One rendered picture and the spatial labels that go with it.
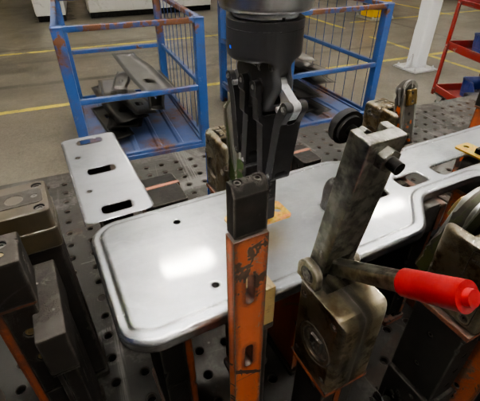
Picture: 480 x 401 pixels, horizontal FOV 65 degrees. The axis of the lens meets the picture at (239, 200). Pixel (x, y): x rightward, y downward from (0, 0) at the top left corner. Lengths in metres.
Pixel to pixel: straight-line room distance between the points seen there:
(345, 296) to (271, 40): 0.24
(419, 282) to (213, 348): 0.52
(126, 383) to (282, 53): 0.59
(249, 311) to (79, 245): 0.74
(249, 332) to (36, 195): 0.33
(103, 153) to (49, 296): 0.33
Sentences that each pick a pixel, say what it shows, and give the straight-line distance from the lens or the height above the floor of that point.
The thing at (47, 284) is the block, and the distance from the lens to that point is 0.50.
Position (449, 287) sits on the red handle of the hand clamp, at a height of 1.15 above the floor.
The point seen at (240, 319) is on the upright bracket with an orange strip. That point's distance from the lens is 0.33.
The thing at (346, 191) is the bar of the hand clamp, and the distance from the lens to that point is 0.30.
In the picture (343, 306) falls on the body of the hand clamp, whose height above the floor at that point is 1.05.
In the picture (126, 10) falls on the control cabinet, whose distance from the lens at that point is 8.43.
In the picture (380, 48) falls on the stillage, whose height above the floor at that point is 0.66.
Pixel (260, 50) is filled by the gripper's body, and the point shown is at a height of 1.24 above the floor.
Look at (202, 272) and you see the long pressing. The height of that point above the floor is 1.00.
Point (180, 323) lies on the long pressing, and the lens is 0.41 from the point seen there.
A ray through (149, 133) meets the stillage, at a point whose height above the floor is 0.16.
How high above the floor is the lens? 1.33
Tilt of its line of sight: 35 degrees down
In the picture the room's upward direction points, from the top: straight up
